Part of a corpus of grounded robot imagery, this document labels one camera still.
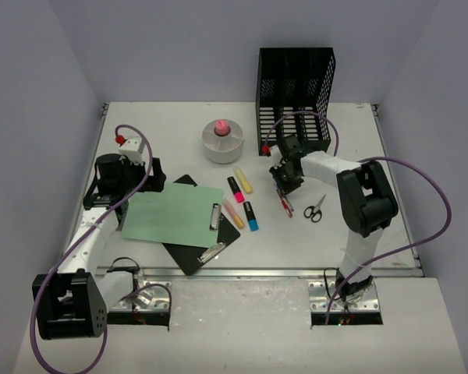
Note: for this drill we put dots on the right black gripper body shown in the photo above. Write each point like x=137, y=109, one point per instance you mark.
x=288, y=181

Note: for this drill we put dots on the blue pen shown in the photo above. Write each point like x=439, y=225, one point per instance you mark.
x=290, y=204

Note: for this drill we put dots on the red pen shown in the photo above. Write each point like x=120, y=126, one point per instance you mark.
x=289, y=213

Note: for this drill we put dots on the black handled scissors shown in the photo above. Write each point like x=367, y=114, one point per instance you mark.
x=314, y=212

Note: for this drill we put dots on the pink capped glue stick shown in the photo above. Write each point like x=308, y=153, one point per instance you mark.
x=222, y=127

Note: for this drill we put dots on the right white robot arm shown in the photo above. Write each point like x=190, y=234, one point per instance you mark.
x=367, y=203

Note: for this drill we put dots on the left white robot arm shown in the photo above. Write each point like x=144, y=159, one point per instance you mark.
x=71, y=302

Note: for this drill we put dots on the white round desk organizer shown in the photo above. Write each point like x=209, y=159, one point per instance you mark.
x=222, y=149

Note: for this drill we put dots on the yellow highlighter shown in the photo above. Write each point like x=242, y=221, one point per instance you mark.
x=247, y=187

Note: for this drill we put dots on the black pink highlighter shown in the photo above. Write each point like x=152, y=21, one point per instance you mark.
x=233, y=185

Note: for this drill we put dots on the black blue highlighter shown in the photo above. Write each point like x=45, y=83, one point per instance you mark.
x=250, y=216

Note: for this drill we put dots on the pale orange highlighter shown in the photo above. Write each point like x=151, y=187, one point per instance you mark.
x=233, y=214

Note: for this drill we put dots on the green clipboard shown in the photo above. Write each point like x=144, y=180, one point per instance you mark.
x=180, y=215

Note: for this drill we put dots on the black mesh file organizer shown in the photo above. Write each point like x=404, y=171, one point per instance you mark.
x=293, y=91

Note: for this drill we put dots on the black clipboard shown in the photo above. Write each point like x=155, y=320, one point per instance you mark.
x=190, y=259

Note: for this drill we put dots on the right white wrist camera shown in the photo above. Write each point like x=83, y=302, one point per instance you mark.
x=271, y=151

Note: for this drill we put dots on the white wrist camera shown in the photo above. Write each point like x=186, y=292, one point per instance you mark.
x=271, y=151
x=133, y=149

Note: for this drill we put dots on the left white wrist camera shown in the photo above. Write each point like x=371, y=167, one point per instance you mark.
x=133, y=149

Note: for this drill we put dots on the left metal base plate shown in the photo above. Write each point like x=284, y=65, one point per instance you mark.
x=149, y=296

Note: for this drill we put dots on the metal base plate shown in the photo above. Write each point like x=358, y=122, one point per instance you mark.
x=149, y=296
x=320, y=297

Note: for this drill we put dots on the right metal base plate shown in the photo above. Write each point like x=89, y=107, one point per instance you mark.
x=320, y=297

